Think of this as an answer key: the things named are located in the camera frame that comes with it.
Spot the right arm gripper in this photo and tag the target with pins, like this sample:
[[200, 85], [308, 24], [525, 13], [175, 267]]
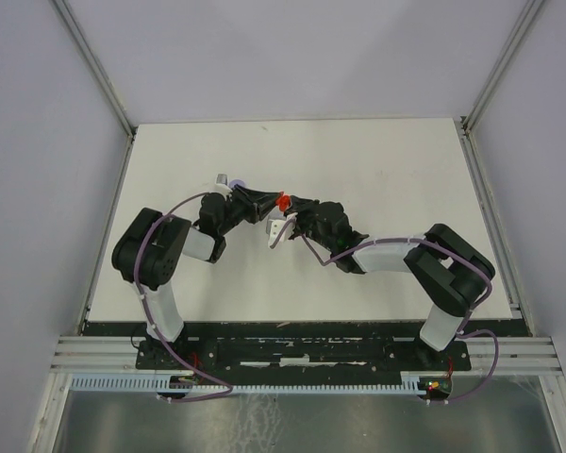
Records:
[[300, 206]]

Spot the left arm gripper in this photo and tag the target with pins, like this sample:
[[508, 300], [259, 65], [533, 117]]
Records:
[[258, 204]]

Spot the orange round charging case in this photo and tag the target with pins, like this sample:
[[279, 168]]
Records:
[[283, 202]]

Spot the lavender round charging case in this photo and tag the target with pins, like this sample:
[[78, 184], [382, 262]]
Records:
[[237, 182]]

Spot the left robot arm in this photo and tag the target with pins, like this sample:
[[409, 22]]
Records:
[[148, 253]]

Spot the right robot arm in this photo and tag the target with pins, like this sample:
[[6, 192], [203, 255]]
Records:
[[456, 277]]

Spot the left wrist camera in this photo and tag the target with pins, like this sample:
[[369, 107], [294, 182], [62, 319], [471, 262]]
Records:
[[221, 185]]

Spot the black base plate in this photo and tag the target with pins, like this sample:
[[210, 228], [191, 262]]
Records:
[[375, 346]]

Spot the left aluminium frame post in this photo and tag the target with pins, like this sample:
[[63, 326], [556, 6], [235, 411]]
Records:
[[66, 14]]

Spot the aluminium frame post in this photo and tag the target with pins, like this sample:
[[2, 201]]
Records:
[[66, 14], [517, 36]]

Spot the right aluminium frame post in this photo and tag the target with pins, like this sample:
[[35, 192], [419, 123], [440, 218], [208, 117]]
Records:
[[517, 36]]

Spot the front aluminium rail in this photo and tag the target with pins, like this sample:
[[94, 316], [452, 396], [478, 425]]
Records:
[[527, 356]]

